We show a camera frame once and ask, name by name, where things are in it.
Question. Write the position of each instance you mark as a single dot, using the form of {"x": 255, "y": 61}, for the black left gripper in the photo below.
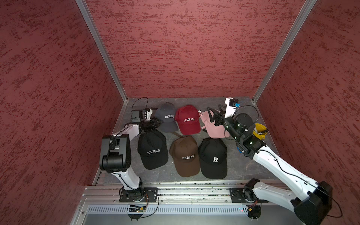
{"x": 154, "y": 123}

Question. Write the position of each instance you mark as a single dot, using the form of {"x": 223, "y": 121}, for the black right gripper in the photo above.
{"x": 220, "y": 116}

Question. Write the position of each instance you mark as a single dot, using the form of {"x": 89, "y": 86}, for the black cap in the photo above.
{"x": 152, "y": 148}

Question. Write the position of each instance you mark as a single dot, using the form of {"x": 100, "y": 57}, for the grey baseball cap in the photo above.
{"x": 166, "y": 114}

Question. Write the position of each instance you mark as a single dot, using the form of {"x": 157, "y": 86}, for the pink baseball cap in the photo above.
{"x": 210, "y": 128}

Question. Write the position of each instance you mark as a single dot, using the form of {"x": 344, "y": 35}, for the dark red baseball cap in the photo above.
{"x": 187, "y": 118}

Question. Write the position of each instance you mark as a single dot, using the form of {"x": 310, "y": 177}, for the black baseball cap letter R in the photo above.
{"x": 213, "y": 158}

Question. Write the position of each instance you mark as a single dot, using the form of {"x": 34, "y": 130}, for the brown baseball cap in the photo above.
{"x": 184, "y": 152}

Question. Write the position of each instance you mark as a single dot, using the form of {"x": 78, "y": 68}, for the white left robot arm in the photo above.
{"x": 115, "y": 155}

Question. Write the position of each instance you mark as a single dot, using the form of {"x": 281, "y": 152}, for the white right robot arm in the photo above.
{"x": 309, "y": 200}

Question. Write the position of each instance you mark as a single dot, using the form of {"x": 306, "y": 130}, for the yellow plastic cup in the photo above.
{"x": 260, "y": 131}

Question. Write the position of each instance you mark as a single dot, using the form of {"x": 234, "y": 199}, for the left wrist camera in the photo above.
{"x": 143, "y": 115}

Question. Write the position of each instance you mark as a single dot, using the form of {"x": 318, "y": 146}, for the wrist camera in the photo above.
{"x": 143, "y": 115}
{"x": 232, "y": 105}

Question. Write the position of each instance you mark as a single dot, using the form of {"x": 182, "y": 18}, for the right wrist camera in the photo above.
{"x": 232, "y": 105}

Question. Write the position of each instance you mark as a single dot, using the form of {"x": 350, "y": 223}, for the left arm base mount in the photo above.
{"x": 141, "y": 195}

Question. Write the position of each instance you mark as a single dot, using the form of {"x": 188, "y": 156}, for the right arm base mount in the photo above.
{"x": 239, "y": 195}

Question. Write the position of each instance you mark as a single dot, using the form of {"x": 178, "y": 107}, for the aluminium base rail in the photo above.
{"x": 207, "y": 201}

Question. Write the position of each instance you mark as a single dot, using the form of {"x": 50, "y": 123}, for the right rear aluminium corner post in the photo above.
{"x": 293, "y": 32}

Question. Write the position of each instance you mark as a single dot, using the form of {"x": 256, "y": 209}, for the aluminium corner post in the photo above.
{"x": 293, "y": 32}
{"x": 86, "y": 14}

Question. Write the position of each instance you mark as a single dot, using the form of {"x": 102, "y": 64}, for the left rear aluminium corner post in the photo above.
{"x": 86, "y": 14}

